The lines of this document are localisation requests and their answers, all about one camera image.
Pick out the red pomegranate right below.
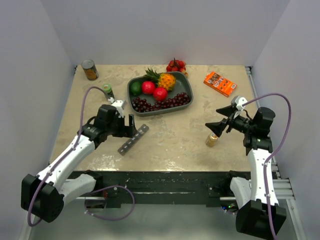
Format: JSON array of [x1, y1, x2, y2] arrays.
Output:
[[153, 87, 168, 101]]

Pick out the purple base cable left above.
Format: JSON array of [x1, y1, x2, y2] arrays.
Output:
[[84, 185, 136, 222]]

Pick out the black base frame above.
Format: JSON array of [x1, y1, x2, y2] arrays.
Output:
[[83, 170, 251, 208]]

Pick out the red pomegranate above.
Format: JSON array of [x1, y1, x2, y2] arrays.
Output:
[[153, 87, 168, 101], [141, 81, 156, 95]]

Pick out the orange snack box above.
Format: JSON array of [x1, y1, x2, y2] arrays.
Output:
[[203, 71, 238, 97]]

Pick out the aluminium rail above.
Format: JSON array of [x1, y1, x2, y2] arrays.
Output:
[[244, 65, 307, 240]]

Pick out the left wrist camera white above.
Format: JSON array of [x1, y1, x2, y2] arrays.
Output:
[[108, 97, 126, 118]]

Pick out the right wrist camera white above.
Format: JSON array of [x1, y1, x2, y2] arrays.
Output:
[[231, 95, 248, 111]]

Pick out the green capped small bottle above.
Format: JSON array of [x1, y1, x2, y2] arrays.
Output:
[[102, 83, 116, 100]]

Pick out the tin can fruit label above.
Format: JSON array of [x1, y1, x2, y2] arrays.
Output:
[[81, 59, 99, 81]]

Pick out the green lime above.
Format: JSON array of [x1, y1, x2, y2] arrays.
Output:
[[130, 81, 142, 96]]

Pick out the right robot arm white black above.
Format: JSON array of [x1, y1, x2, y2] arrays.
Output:
[[206, 105, 287, 240]]

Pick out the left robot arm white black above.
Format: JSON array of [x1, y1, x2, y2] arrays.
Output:
[[21, 100, 137, 227]]

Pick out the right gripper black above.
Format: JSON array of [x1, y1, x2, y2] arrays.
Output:
[[205, 104, 255, 138]]

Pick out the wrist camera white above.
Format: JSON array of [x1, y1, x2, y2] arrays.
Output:
[[231, 95, 248, 111], [108, 97, 126, 118]]

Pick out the clear pill bottle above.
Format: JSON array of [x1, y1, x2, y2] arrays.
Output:
[[205, 132, 219, 148]]

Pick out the red pomegranate left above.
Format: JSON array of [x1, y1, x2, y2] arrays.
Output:
[[141, 81, 156, 95]]

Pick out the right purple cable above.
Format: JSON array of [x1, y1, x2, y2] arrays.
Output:
[[243, 93, 293, 240]]

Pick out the orange toy pineapple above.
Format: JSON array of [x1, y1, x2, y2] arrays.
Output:
[[143, 68, 177, 92]]

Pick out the dark red grape bunch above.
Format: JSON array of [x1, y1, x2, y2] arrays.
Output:
[[131, 92, 191, 113]]

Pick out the grey weekly pill organizer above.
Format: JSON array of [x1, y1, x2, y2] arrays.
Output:
[[117, 124, 149, 156]]

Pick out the grey fruit tray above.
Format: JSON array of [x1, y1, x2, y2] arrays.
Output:
[[127, 72, 193, 117]]

